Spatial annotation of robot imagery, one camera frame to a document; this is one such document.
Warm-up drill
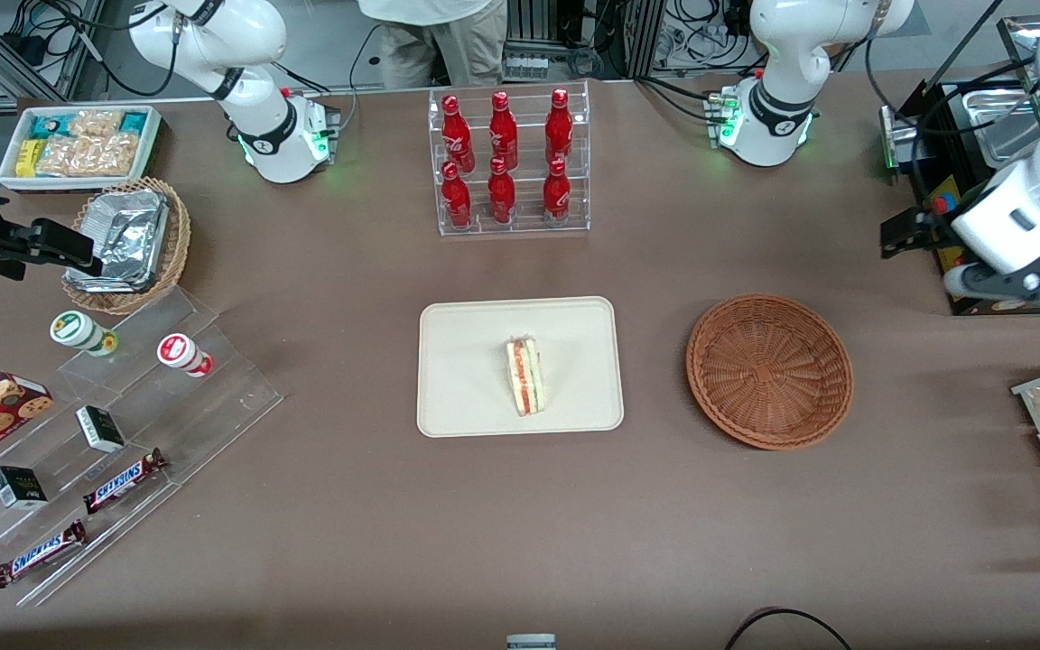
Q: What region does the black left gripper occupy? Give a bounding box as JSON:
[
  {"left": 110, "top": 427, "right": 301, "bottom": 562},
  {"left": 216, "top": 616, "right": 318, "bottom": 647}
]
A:
[{"left": 879, "top": 206, "right": 970, "bottom": 261}]

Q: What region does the triangle sandwich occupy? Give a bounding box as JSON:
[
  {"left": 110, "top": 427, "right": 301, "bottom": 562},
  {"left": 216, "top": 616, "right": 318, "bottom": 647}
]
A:
[{"left": 506, "top": 337, "right": 548, "bottom": 418}]

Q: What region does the tan oval wicker basket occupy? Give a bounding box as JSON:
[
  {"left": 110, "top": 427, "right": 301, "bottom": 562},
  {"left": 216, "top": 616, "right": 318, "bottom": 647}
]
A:
[{"left": 61, "top": 177, "right": 193, "bottom": 317}]

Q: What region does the brown round wicker basket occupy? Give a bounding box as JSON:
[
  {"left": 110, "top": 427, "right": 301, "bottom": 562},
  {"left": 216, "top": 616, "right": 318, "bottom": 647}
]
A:
[{"left": 685, "top": 293, "right": 855, "bottom": 451}]

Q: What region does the steel tray with orange food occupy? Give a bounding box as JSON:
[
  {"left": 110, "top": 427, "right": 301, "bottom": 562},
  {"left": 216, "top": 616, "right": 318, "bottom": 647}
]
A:
[{"left": 997, "top": 14, "right": 1040, "bottom": 136}]

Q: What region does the cream plastic serving tray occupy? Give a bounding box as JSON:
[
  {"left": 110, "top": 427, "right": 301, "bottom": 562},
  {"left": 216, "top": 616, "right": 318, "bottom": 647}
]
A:
[{"left": 417, "top": 296, "right": 626, "bottom": 440}]

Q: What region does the green capped small bottle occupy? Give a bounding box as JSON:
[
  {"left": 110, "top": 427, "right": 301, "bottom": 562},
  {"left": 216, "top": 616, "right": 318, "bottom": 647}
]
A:
[{"left": 50, "top": 311, "right": 120, "bottom": 358}]

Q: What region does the silver foil container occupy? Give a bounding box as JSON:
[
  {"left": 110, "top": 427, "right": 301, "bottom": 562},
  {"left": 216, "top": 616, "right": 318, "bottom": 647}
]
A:
[{"left": 66, "top": 188, "right": 171, "bottom": 295}]

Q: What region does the large clear rice cracker bag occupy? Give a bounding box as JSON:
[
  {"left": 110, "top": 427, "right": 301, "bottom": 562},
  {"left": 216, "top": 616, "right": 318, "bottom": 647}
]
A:
[{"left": 35, "top": 134, "right": 139, "bottom": 179}]

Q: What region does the black countertop machine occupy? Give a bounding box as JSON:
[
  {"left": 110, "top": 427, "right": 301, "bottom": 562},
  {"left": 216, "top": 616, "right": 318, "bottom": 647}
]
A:
[{"left": 879, "top": 77, "right": 1040, "bottom": 317}]

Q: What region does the small clear rice cracker bag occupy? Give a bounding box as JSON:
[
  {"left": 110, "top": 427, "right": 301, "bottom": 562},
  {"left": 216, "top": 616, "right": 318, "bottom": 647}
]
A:
[{"left": 69, "top": 110, "right": 125, "bottom": 139}]

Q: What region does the white rectangular snack bin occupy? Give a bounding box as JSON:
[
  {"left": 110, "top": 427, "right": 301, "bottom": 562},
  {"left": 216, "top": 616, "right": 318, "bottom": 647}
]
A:
[{"left": 0, "top": 105, "right": 164, "bottom": 194}]

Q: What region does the steel pan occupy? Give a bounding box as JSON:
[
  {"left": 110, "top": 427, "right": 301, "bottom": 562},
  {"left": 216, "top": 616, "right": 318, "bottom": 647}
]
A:
[{"left": 953, "top": 86, "right": 1040, "bottom": 168}]

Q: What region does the red capped small bottle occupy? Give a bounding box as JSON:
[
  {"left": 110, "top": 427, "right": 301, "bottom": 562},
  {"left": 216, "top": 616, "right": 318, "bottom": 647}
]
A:
[{"left": 157, "top": 333, "right": 216, "bottom": 379}]

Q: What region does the small black carton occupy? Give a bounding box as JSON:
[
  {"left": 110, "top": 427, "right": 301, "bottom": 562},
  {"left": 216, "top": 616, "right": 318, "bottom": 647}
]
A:
[
  {"left": 76, "top": 405, "right": 127, "bottom": 454},
  {"left": 0, "top": 466, "right": 50, "bottom": 511}
]

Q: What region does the clear acrylic step display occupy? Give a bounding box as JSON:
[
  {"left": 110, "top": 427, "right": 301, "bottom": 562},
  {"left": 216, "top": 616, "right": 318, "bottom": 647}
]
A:
[{"left": 0, "top": 287, "right": 285, "bottom": 608}]

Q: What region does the brown snickers bar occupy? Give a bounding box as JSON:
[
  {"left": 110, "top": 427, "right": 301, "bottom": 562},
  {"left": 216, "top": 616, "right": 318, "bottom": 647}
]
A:
[
  {"left": 0, "top": 520, "right": 89, "bottom": 590},
  {"left": 83, "top": 449, "right": 170, "bottom": 516}
]

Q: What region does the red cola bottle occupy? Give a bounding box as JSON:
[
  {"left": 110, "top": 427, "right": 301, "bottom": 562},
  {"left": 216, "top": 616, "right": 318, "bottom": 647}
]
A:
[
  {"left": 441, "top": 94, "right": 477, "bottom": 173},
  {"left": 489, "top": 90, "right": 520, "bottom": 172},
  {"left": 487, "top": 156, "right": 517, "bottom": 226},
  {"left": 543, "top": 157, "right": 572, "bottom": 226},
  {"left": 545, "top": 88, "right": 574, "bottom": 166},
  {"left": 441, "top": 161, "right": 474, "bottom": 229}
]

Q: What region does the clear acrylic bottle rack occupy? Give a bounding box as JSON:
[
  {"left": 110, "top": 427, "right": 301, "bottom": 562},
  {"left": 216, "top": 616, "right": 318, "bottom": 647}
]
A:
[{"left": 428, "top": 80, "right": 592, "bottom": 238}]

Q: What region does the person in beige trousers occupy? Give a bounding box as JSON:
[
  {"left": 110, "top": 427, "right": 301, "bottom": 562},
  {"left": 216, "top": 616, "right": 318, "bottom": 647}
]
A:
[{"left": 357, "top": 0, "right": 510, "bottom": 90}]

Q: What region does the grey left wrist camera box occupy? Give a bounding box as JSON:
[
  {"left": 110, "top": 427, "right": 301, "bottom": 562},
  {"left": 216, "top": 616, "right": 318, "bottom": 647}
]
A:
[{"left": 942, "top": 256, "right": 1040, "bottom": 305}]

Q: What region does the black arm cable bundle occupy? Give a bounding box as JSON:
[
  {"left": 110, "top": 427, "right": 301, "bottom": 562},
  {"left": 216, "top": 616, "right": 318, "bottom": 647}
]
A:
[{"left": 865, "top": 0, "right": 1040, "bottom": 227}]

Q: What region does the black looped cable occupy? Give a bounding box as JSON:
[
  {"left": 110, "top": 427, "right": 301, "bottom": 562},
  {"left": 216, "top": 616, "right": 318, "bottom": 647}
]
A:
[{"left": 723, "top": 608, "right": 856, "bottom": 650}]

